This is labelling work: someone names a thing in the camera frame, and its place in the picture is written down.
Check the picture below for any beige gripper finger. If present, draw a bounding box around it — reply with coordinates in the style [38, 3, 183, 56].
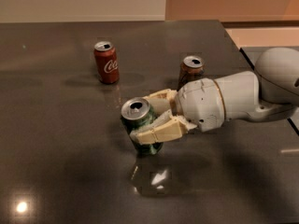
[144, 89, 178, 116]
[129, 109, 197, 145]

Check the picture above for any green soda can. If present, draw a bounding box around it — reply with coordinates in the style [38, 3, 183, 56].
[121, 97, 163, 156]

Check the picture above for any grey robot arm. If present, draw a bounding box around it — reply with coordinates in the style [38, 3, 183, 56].
[130, 48, 299, 145]

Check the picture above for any brown soda can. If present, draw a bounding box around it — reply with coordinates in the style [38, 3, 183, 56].
[178, 55, 205, 89]

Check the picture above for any red Coca-Cola can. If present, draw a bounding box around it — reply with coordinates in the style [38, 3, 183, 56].
[93, 41, 120, 84]

